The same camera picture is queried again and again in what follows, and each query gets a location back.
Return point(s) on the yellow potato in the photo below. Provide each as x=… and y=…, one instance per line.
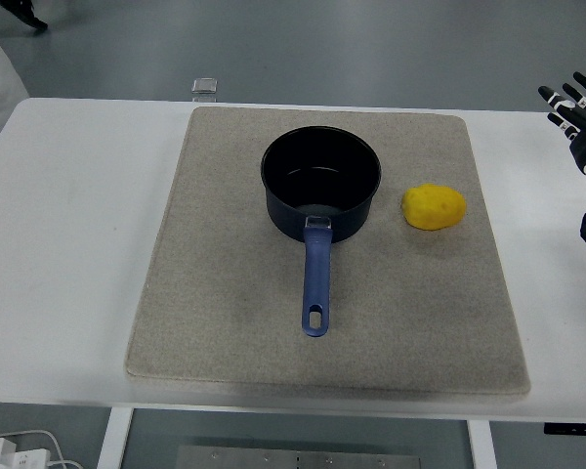
x=433, y=206

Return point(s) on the black table control panel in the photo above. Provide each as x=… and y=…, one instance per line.
x=569, y=428

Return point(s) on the beige felt mat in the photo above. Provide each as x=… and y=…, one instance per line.
x=322, y=293

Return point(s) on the white table leg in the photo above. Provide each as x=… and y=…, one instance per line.
x=113, y=439
x=482, y=444

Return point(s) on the grey metal plate with screws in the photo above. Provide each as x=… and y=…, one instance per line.
x=298, y=458

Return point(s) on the person's black shoe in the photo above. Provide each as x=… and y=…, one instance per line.
x=29, y=17

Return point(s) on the white power strip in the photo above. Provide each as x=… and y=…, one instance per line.
x=14, y=456

